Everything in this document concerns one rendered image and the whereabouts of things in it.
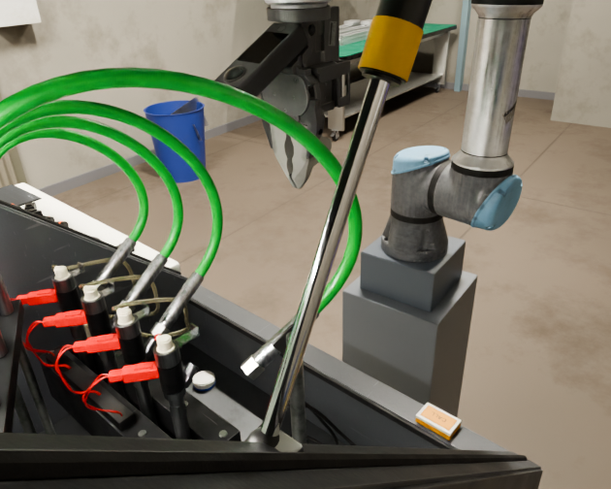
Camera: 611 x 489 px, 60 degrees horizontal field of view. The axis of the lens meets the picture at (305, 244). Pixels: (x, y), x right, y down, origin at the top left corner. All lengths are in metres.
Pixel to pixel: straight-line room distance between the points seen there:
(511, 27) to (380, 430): 0.68
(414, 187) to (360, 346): 0.43
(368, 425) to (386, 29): 0.67
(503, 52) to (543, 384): 1.57
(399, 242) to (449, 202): 0.16
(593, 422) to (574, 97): 4.04
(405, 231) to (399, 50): 0.98
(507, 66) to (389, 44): 0.82
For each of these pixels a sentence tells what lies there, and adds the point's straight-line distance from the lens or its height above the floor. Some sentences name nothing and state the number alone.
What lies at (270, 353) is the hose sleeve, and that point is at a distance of 0.55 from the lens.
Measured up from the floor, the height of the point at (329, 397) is 0.91.
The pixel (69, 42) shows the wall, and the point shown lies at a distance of 4.33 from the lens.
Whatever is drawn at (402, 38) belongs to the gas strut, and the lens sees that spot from 0.20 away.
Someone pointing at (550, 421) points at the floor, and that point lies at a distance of 2.19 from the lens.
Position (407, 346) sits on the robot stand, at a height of 0.71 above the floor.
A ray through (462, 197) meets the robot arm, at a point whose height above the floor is 1.08.
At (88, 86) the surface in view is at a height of 1.42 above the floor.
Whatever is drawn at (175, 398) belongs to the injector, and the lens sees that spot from 0.65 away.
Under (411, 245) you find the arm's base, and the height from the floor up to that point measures 0.94.
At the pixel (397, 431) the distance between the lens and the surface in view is 0.78.
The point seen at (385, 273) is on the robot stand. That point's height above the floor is 0.86.
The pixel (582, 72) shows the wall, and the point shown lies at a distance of 5.76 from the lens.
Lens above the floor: 1.49
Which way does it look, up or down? 28 degrees down
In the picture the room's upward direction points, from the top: 2 degrees counter-clockwise
